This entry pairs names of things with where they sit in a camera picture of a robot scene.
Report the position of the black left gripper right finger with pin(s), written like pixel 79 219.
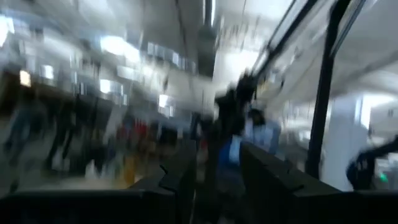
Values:
pixel 311 208

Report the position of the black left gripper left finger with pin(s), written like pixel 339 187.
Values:
pixel 93 208

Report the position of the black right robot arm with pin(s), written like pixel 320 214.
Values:
pixel 363 165

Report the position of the person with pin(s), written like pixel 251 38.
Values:
pixel 264 133

